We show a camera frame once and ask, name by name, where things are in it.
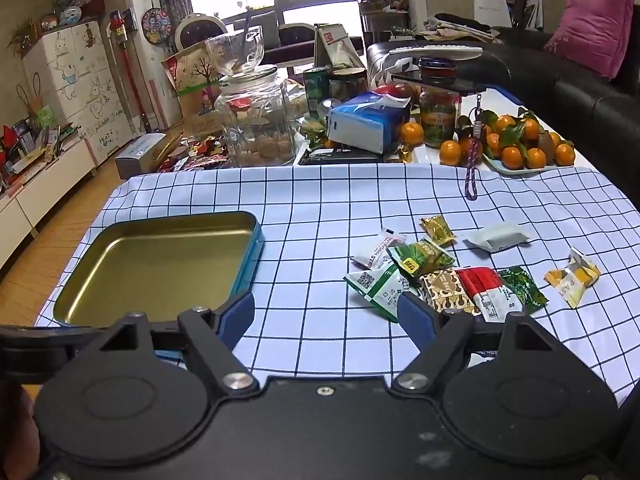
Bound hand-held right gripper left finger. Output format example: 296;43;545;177
80;291;258;397

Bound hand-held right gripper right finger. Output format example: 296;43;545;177
391;291;576;397

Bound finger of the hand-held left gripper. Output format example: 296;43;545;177
0;326;108;385

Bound brown patterned snack packet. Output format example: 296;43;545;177
419;268;481;313

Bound white green snack packet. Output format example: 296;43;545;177
344;264;416;323

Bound green yellow pea packet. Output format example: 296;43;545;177
387;239;457;277

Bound red white snack packet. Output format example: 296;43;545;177
455;266;516;322

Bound white red-striped snack packet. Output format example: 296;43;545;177
350;227;407;268

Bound small gold candy packet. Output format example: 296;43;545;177
420;215;456;247

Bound gold metal tray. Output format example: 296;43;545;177
52;211;264;328

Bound dark green candy packet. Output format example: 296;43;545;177
497;266;549;316

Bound yellow white snack packet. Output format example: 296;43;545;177
545;247;601;308

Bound checked tablecloth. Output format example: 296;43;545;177
34;160;640;408

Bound white low cabinet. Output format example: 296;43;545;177
0;137;98;266

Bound pile of red snack wrappers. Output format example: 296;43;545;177
155;137;231;171

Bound black flat box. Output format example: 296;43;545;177
298;149;386;166

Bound white plate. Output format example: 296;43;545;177
482;152;576;177

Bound grey box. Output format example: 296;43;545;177
116;133;168;178

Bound glass cookie jar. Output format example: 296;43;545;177
214;65;298;167

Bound green pea jar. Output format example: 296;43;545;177
419;87;461;148

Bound blue tissue pack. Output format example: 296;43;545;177
327;91;412;155

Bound pile of leafy mandarins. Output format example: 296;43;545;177
440;109;576;171

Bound red apple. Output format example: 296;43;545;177
375;84;416;101

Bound tree print paper bag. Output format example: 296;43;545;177
162;42;226;136

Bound green can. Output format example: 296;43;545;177
303;66;331;121

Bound dark lidded jar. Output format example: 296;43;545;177
330;67;369;103

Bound round blue tin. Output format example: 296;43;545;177
417;56;457;86

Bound red stick vacuum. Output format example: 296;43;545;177
109;10;151;133

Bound glass cup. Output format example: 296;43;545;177
205;26;264;77

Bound white cartoon cabinet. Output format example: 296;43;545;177
22;20;136;166

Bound black leather sofa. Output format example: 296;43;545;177
367;25;640;181

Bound white pouch bag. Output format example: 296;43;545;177
315;24;361;68

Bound white chair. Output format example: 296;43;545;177
175;12;218;53

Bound white paper bag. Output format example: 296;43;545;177
472;0;513;31

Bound pink cushion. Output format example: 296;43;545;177
544;0;636;80

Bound purple lanyard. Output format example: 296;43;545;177
465;95;488;201

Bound colourful round wall plate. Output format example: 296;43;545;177
141;7;168;41

